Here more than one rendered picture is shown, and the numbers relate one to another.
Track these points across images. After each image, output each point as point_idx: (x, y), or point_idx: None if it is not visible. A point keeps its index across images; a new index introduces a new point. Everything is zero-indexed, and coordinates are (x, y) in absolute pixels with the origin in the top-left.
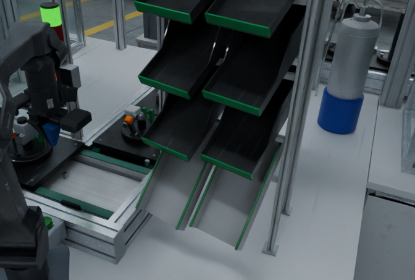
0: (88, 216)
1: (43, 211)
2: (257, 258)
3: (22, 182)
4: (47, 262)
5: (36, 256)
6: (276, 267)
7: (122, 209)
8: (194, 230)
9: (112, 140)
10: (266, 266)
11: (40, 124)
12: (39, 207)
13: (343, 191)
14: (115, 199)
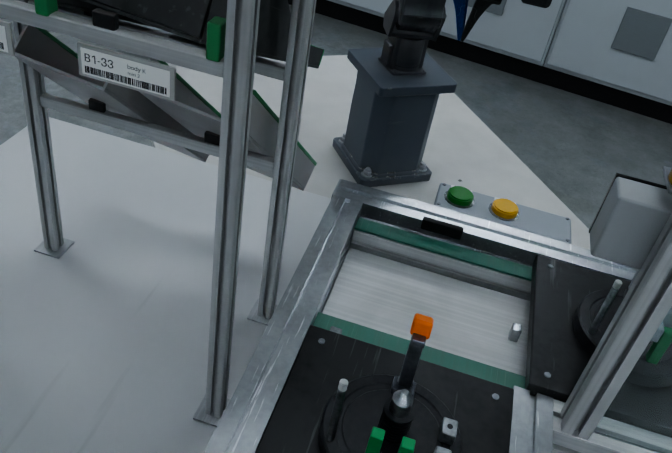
0: (399, 209)
1: (478, 218)
2: (86, 233)
3: (563, 262)
4: (393, 76)
5: (395, 28)
6: None
7: (345, 219)
8: (202, 281)
9: (461, 395)
10: (74, 222)
11: None
12: None
13: None
14: (375, 285)
